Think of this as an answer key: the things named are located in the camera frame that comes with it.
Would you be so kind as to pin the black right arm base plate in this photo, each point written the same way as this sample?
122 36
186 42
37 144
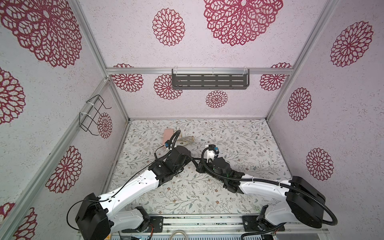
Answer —
253 224

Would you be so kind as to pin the grey slotted wall shelf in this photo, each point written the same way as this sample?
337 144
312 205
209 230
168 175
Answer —
198 81

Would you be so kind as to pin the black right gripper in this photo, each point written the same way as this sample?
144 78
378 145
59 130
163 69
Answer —
200 168

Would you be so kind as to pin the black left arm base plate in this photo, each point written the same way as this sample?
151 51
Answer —
152 225

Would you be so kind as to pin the pink rectangular case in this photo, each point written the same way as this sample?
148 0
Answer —
168 138

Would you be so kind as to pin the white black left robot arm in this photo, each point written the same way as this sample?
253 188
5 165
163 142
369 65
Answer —
99 216

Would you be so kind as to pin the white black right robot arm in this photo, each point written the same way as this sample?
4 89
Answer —
298 201

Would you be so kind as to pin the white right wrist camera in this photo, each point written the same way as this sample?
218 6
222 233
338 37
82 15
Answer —
212 153

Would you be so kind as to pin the black wire wall rack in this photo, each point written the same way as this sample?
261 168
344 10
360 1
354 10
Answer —
87 118

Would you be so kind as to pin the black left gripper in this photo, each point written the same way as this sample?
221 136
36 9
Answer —
189 157

